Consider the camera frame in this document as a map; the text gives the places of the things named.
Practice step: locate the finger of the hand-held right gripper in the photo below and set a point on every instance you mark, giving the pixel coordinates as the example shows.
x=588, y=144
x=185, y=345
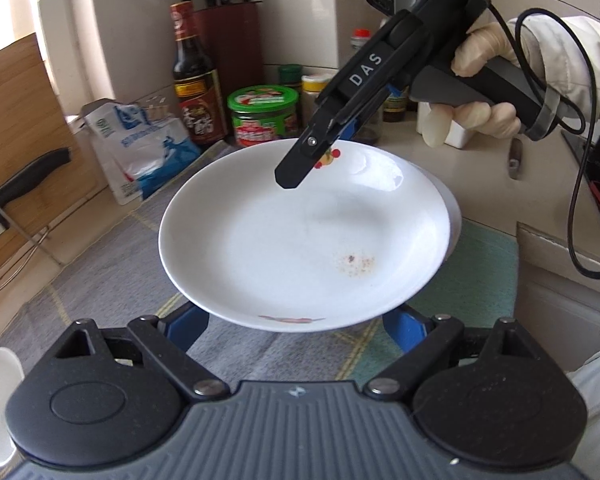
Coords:
x=349, y=127
x=300, y=160

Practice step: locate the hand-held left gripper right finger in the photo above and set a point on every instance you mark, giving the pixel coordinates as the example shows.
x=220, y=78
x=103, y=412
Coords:
x=405, y=330

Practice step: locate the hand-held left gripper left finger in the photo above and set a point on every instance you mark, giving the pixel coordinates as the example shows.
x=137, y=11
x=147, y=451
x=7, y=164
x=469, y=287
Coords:
x=187, y=327

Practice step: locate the person's right forearm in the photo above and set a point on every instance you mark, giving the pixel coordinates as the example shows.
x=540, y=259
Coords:
x=570, y=50

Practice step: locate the person's right hand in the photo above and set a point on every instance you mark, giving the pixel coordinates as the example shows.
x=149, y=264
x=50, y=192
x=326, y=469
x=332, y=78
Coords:
x=485, y=45

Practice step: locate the yellow lidded spice jar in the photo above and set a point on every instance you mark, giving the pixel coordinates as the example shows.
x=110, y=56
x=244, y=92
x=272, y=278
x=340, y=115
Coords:
x=315, y=100

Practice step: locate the green lidded sauce jar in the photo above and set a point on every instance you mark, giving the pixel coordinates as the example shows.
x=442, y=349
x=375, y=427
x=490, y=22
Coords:
x=262, y=120

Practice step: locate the glass bottle with red cap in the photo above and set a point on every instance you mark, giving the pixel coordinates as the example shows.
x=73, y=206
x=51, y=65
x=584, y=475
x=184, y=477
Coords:
x=362, y=40

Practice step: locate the small green lidded jar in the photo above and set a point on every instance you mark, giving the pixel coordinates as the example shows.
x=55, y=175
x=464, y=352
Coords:
x=290, y=77

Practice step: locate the grey green plaid cloth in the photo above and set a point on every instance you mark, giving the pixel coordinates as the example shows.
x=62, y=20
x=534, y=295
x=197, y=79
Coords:
x=105, y=280

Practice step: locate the white plastic box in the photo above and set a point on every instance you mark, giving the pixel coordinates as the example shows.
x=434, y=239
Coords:
x=459, y=137

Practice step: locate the dark vinegar bottle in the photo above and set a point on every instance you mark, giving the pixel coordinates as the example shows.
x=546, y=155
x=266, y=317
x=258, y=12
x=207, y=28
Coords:
x=195, y=95

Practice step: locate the dark red knife block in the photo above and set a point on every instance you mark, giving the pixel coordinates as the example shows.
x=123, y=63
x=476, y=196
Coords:
x=235, y=55

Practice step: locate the white blue salt bag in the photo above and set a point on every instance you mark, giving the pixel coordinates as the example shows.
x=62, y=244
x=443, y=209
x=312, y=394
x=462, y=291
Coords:
x=145, y=155

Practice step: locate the bamboo cutting board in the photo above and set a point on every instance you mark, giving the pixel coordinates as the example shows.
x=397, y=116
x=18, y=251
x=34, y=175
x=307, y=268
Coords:
x=15, y=110

